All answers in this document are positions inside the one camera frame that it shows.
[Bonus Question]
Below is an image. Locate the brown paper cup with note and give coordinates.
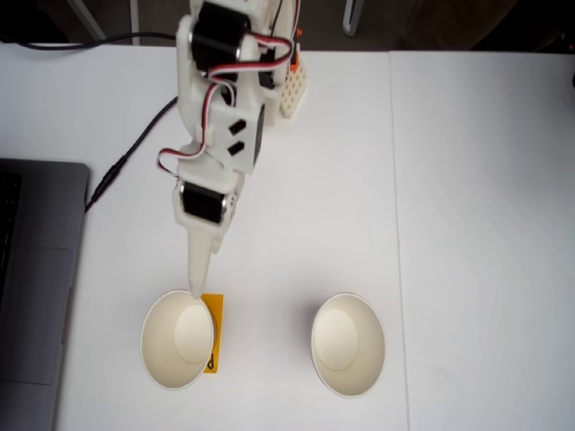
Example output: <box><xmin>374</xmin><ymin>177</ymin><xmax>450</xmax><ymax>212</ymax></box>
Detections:
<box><xmin>140</xmin><ymin>289</ymin><xmax>216</xmax><ymax>391</ymax></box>

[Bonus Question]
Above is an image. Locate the yellow sticky note with writing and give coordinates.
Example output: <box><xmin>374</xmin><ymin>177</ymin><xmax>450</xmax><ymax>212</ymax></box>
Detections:
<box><xmin>200</xmin><ymin>293</ymin><xmax>225</xmax><ymax>374</ymax></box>

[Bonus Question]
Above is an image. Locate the dark grey laptop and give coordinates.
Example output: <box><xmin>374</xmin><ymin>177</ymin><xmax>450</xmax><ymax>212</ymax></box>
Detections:
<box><xmin>0</xmin><ymin>157</ymin><xmax>91</xmax><ymax>431</ymax></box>

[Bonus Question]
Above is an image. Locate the white table leg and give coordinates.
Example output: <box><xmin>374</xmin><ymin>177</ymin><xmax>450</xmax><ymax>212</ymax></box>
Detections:
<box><xmin>129</xmin><ymin>0</ymin><xmax>142</xmax><ymax>46</ymax></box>
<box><xmin>66</xmin><ymin>0</ymin><xmax>108</xmax><ymax>42</ymax></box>
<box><xmin>341</xmin><ymin>0</ymin><xmax>366</xmax><ymax>38</ymax></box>

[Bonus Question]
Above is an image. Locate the black power cable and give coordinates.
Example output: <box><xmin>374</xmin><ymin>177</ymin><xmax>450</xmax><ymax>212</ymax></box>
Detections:
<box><xmin>84</xmin><ymin>96</ymin><xmax>180</xmax><ymax>213</ymax></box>

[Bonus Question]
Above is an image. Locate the black usb cable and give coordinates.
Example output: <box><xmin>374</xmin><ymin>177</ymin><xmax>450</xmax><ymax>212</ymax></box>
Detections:
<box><xmin>0</xmin><ymin>31</ymin><xmax>181</xmax><ymax>50</ymax></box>

